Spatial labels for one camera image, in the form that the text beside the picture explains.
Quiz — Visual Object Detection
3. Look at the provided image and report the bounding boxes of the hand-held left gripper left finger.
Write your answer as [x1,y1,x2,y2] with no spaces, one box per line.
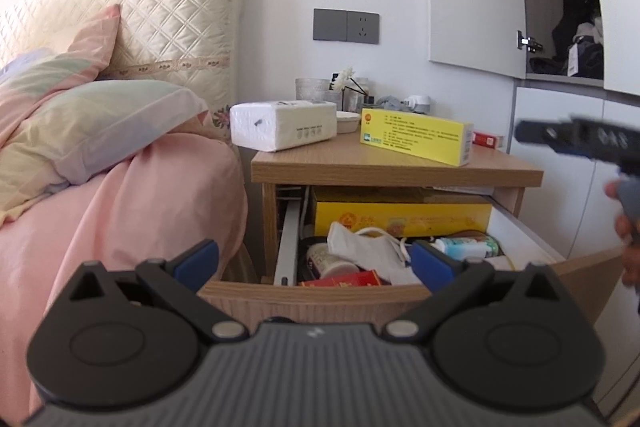
[69,239,249,339]

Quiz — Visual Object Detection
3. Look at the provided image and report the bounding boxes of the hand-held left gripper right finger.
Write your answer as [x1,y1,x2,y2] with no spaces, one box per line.
[384,240,572,339]

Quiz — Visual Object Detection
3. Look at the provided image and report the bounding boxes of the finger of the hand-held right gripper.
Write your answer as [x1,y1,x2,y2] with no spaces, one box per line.
[514,115,640,168]

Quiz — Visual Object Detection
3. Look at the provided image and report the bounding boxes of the wooden nightstand drawer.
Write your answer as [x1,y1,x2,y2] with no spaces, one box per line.
[197,185,626,334]

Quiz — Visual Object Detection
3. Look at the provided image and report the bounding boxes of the person's right hand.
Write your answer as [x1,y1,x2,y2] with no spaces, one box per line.
[604,180,640,288]

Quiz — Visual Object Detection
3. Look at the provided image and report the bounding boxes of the white bottle teal label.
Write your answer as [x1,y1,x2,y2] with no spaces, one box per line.
[432,237,496,261]

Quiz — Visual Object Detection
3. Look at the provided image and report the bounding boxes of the white lower cabinet door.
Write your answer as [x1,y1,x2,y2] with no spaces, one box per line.
[509,85,640,261]

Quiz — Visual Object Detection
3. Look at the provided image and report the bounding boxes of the large yellow carton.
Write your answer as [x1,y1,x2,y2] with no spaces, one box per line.
[307,187,494,239]

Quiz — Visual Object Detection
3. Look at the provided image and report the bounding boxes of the white face mask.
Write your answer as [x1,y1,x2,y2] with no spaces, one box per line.
[327,222,420,286]

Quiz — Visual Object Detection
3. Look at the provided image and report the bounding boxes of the flat red box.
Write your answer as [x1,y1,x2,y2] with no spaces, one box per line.
[299,270,394,288]

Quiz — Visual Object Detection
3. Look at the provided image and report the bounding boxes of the pink blanket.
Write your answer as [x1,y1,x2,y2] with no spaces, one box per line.
[0,113,249,426]

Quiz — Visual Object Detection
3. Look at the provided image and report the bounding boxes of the small red box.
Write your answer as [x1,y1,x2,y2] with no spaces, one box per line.
[471,131,505,150]

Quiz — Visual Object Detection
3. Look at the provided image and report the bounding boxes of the dark clothes pile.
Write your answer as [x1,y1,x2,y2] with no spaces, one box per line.
[529,0,605,79]

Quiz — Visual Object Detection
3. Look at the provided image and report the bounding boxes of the white paper cup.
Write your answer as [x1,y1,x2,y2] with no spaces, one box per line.
[306,243,361,281]

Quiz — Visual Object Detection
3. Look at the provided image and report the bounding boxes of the metal door hinge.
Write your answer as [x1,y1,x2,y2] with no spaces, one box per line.
[516,29,544,54]

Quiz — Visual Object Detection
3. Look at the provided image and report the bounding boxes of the wooden nightstand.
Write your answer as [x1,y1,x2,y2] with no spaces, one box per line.
[250,138,545,286]

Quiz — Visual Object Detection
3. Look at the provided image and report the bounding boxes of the long yellow box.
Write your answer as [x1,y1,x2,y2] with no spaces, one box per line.
[360,108,475,168]

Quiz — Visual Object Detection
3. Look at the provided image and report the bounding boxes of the white tissue pack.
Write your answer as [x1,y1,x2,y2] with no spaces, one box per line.
[229,100,338,152]

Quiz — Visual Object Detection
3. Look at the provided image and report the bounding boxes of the white plug adapter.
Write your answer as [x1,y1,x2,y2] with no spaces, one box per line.
[402,93,432,115]

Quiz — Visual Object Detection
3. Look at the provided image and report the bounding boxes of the white bowl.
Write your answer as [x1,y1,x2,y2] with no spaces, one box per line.
[335,111,362,135]

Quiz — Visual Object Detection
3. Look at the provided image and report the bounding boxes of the grey cloth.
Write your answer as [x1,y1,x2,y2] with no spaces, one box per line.
[375,95,409,112]

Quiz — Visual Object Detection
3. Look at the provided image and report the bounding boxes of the pastel striped pillow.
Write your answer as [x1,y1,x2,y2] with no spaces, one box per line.
[0,79,210,224]

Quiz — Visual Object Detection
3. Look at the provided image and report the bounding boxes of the glass jar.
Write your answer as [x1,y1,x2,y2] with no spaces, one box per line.
[347,78,372,111]

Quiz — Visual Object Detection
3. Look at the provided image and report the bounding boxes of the clear glass cup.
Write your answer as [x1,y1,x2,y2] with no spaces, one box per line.
[295,78,332,103]

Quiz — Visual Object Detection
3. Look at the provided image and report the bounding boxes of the white flower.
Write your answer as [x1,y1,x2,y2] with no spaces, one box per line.
[332,67,369,96]

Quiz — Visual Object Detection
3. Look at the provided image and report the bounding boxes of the pink striped pillow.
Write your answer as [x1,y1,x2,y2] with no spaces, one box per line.
[0,3,122,84]

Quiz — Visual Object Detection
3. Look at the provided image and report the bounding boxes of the cream quilted headboard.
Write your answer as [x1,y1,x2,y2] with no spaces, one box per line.
[0,0,244,142]

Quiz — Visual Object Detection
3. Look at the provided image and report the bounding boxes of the grey wall socket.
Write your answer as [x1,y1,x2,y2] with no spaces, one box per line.
[346,10,379,44]

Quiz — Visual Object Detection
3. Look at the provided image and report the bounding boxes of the grey wall switch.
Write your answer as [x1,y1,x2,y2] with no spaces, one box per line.
[313,8,347,42]

